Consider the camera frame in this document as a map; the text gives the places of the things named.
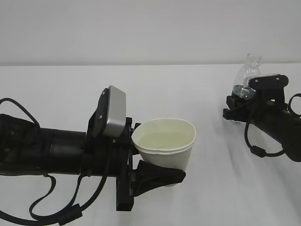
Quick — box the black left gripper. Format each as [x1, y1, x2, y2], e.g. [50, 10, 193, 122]
[81, 115, 187, 212]

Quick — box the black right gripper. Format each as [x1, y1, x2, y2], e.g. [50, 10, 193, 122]
[222, 90, 287, 123]

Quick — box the white paper cup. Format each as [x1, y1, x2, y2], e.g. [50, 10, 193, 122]
[131, 117, 197, 188]

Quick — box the clear water bottle green label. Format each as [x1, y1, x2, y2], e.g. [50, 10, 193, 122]
[231, 53, 261, 108]

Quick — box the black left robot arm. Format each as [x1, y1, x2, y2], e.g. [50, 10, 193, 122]
[0, 114, 186, 211]

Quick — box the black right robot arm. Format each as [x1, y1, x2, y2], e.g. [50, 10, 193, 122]
[222, 89, 301, 162]

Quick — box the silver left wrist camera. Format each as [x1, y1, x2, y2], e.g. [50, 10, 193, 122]
[93, 85, 126, 138]

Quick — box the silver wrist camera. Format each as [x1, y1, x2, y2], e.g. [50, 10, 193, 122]
[93, 85, 126, 138]
[243, 74, 289, 90]

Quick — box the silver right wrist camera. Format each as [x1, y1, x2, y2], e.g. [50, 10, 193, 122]
[243, 74, 289, 90]

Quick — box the black right camera cable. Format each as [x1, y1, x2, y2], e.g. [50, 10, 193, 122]
[244, 93, 301, 158]

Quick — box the black camera cable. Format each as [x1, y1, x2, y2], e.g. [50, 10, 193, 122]
[0, 97, 111, 226]
[244, 93, 301, 158]

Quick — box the black left camera cable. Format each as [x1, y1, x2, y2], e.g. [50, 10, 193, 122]
[0, 97, 111, 226]

